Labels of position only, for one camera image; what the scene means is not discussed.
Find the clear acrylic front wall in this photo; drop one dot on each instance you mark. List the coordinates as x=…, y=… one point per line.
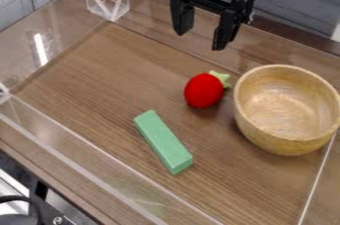
x=107, y=188

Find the wooden bowl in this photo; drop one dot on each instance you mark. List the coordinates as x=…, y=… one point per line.
x=286, y=109

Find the clear acrylic corner bracket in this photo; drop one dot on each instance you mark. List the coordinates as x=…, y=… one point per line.
x=110, y=9

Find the red plush strawberry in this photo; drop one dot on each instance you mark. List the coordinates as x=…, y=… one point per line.
x=204, y=89

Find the green rectangular block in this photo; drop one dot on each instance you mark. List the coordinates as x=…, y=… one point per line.
x=164, y=143

